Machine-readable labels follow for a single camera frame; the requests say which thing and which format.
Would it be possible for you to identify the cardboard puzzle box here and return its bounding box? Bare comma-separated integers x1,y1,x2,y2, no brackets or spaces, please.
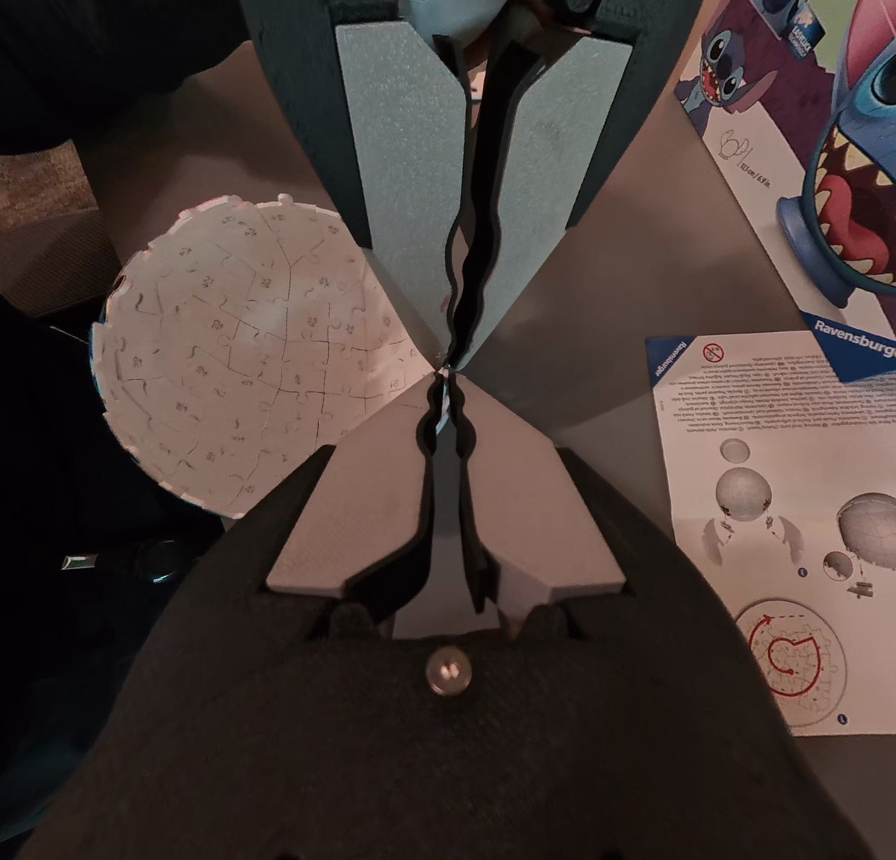
674,0,896,385

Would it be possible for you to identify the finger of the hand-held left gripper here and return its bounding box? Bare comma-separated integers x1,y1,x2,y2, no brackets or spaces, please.
451,35,636,371
335,21,471,365

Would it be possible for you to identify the person's left forearm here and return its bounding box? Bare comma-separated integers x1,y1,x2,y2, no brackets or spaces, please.
0,0,260,155

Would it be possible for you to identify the blue puzzle ball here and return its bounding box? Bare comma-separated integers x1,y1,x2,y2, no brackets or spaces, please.
90,193,452,521

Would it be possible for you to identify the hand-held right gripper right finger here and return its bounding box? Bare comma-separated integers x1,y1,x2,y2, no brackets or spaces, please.
449,373,627,626

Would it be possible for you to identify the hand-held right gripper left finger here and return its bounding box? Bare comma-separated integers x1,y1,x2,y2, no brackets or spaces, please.
266,373,448,624

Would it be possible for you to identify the black badge reel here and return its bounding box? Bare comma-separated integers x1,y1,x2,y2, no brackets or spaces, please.
59,538,191,585

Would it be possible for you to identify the white instruction sheet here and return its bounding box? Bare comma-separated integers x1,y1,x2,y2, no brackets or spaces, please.
644,329,896,738

